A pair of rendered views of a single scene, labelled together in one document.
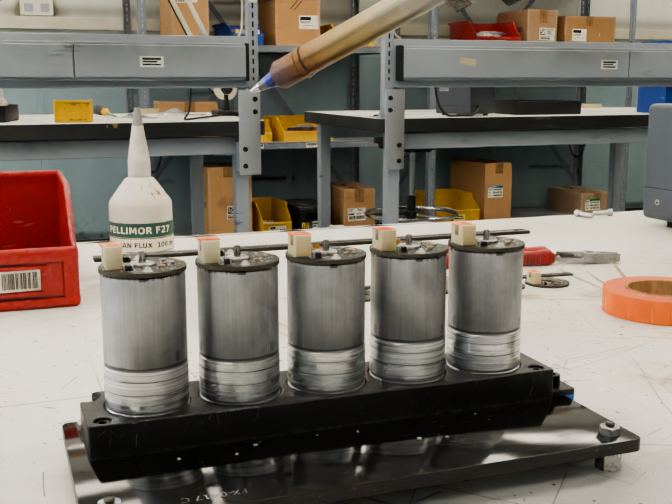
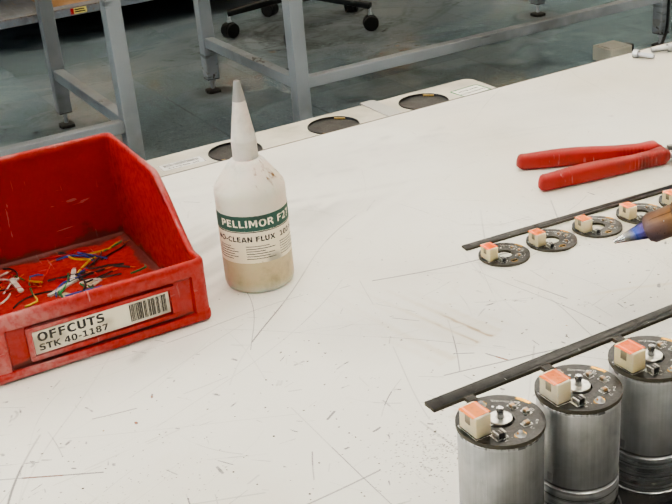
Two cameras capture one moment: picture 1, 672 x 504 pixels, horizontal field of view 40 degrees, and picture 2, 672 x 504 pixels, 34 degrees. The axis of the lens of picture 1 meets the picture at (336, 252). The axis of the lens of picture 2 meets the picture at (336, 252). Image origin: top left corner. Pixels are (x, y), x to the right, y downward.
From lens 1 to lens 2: 0.18 m
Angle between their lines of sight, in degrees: 16
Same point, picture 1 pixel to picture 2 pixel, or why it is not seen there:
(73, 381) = (315, 460)
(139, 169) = (248, 151)
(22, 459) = not seen: outside the picture
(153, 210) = (273, 197)
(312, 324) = (651, 434)
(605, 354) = not seen: outside the picture
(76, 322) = (232, 351)
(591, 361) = not seen: outside the picture
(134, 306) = (513, 472)
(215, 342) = (571, 476)
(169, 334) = (540, 486)
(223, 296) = (582, 436)
